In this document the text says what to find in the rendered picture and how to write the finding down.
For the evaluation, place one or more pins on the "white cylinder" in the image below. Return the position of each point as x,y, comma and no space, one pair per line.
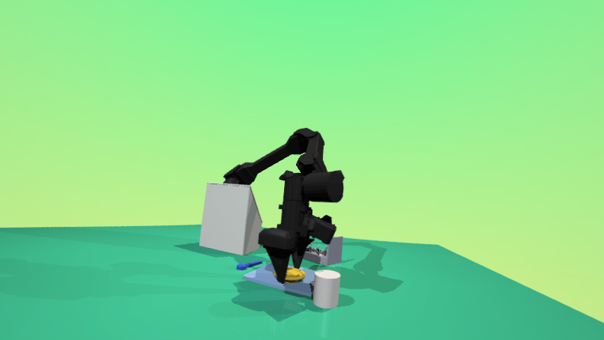
326,289

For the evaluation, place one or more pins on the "grey dish rack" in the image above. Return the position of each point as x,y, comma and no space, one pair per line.
331,255

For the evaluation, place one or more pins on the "blue spoon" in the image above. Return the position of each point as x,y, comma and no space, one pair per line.
244,266

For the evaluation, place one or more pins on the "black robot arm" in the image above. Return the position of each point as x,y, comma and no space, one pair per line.
314,183

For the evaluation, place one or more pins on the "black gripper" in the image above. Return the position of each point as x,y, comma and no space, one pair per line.
285,240

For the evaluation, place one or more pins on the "yellow round plate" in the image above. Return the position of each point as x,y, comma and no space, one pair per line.
293,275

